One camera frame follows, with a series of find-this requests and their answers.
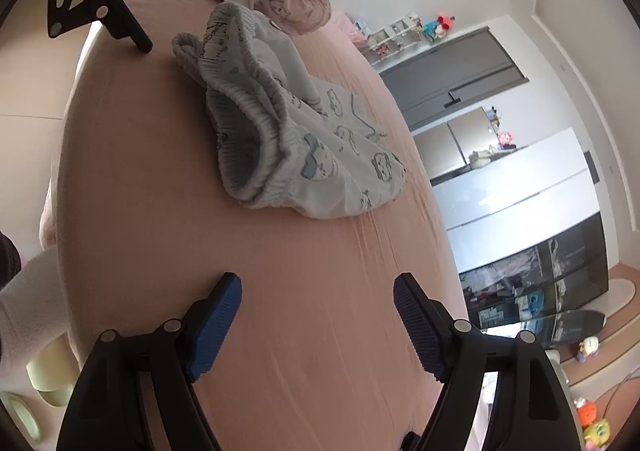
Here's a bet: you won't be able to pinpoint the white sock foot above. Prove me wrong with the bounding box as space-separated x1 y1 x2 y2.
1 247 70 376

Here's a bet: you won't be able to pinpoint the pink bed sheet mattress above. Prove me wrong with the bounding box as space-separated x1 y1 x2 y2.
54 0 465 450

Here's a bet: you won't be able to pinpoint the grey door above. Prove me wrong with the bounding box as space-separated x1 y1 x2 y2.
382 26 528 132

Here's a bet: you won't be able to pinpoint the black glass display cabinet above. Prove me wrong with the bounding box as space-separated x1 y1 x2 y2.
459 214 608 329

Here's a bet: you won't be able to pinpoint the orange plush toy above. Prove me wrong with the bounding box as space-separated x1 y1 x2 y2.
574 397 598 429

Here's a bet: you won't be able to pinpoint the white wardrobe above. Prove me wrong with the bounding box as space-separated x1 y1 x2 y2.
433 128 588 230

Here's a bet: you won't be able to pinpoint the light blue cartoon pajama pants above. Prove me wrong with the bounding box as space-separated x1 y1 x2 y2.
171 3 407 219

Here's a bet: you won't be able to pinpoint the white shelf rack with toys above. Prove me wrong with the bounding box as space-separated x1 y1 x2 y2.
360 12 426 66

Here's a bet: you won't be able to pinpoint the yellow plush toy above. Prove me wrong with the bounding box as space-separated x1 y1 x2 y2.
582 419 611 451

